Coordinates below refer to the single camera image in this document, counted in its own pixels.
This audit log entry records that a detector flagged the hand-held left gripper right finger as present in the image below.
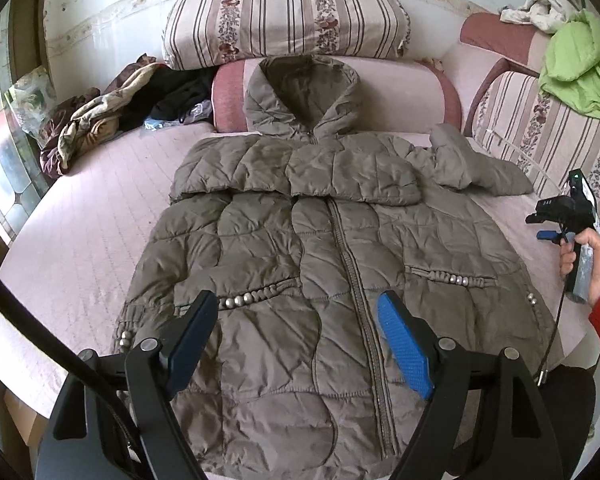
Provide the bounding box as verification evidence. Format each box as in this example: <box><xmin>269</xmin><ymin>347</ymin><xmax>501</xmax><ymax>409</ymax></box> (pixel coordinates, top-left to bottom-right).
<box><xmin>376</xmin><ymin>290</ymin><xmax>566</xmax><ymax>480</ymax></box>

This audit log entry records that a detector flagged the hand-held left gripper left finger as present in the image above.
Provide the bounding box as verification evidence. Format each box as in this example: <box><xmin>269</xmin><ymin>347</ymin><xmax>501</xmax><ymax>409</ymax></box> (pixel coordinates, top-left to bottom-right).
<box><xmin>35</xmin><ymin>290</ymin><xmax>218</xmax><ymax>480</ymax></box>

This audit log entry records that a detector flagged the olive quilted hooded jacket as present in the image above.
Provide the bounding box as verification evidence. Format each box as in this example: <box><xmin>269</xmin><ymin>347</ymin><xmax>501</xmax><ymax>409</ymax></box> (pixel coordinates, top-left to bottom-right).
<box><xmin>111</xmin><ymin>55</ymin><xmax>563</xmax><ymax>473</ymax></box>

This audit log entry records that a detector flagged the person's right hand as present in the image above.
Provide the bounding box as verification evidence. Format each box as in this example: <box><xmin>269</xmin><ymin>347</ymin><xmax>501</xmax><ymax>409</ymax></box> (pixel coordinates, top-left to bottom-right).
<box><xmin>559</xmin><ymin>229</ymin><xmax>600</xmax><ymax>307</ymax></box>

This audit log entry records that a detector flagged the striped floral sofa backrest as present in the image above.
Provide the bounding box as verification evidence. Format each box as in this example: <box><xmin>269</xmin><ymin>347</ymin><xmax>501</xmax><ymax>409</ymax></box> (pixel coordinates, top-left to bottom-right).
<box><xmin>464</xmin><ymin>57</ymin><xmax>600</xmax><ymax>221</ymax></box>

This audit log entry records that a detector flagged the green cloth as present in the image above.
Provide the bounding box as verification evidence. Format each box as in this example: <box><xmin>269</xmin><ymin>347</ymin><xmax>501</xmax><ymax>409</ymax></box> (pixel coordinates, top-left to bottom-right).
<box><xmin>537</xmin><ymin>10</ymin><xmax>600</xmax><ymax>126</ymax></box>

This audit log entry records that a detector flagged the pink quilted sofa bed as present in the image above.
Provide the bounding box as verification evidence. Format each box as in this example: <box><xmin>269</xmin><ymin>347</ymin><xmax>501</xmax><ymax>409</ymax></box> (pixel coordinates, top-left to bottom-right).
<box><xmin>0</xmin><ymin>120</ymin><xmax>600</xmax><ymax>480</ymax></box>

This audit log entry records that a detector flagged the pink sofa cushion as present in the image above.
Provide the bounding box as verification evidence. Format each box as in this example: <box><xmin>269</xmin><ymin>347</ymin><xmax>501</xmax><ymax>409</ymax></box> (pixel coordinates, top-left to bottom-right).
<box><xmin>460</xmin><ymin>12</ymin><xmax>553</xmax><ymax>77</ymax></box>

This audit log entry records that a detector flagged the cardboard box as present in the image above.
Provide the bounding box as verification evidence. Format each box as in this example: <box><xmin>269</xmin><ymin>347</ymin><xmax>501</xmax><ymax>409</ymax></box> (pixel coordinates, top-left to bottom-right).
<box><xmin>2</xmin><ymin>390</ymin><xmax>48</xmax><ymax>446</ymax></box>

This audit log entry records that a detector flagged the white crumpled cloth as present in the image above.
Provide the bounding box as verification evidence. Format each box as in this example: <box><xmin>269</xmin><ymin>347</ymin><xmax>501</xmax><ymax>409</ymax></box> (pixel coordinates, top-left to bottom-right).
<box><xmin>500</xmin><ymin>0</ymin><xmax>581</xmax><ymax>35</ymax></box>

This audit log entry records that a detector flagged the pink quilted bolster cushion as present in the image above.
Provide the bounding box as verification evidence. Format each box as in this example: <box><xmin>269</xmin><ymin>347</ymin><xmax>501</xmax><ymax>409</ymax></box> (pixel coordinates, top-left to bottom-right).
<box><xmin>211</xmin><ymin>56</ymin><xmax>462</xmax><ymax>136</ymax></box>

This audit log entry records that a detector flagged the clear plastic bag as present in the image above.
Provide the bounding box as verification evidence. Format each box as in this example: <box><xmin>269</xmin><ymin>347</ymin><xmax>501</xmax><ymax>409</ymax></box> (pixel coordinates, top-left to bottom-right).
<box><xmin>144</xmin><ymin>100</ymin><xmax>215</xmax><ymax>131</ymax></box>

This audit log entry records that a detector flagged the black garment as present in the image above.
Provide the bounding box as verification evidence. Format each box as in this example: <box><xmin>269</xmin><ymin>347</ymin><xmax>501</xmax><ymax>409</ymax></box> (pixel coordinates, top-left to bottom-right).
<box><xmin>150</xmin><ymin>66</ymin><xmax>218</xmax><ymax>123</ymax></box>

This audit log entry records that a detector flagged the brown floral blanket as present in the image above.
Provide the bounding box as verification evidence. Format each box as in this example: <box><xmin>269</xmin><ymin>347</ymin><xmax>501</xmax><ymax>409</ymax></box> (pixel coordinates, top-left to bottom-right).
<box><xmin>40</xmin><ymin>54</ymin><xmax>171</xmax><ymax>176</ymax></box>

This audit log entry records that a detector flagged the stained glass window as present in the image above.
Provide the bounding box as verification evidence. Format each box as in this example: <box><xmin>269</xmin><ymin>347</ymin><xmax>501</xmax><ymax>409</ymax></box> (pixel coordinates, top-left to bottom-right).
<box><xmin>0</xmin><ymin>10</ymin><xmax>51</xmax><ymax>241</ymax></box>

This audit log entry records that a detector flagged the floral wrapped package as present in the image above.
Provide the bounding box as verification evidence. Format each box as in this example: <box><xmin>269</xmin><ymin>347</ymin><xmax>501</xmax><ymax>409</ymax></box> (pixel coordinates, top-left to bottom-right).
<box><xmin>5</xmin><ymin>65</ymin><xmax>58</xmax><ymax>148</ymax></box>

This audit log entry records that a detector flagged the striped floral large cushion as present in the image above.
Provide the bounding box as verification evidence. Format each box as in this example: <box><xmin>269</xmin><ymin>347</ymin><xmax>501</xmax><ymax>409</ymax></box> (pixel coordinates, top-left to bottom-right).
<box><xmin>161</xmin><ymin>0</ymin><xmax>412</xmax><ymax>71</ymax></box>

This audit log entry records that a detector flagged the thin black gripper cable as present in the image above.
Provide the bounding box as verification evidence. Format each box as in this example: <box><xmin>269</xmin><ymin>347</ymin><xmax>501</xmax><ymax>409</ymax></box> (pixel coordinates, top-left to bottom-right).
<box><xmin>535</xmin><ymin>280</ymin><xmax>568</xmax><ymax>386</ymax></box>

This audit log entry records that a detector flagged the thick black cable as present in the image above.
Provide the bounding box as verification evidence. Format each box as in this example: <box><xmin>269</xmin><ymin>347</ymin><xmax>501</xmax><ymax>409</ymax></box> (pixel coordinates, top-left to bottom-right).
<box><xmin>0</xmin><ymin>255</ymin><xmax>141</xmax><ymax>480</ymax></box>

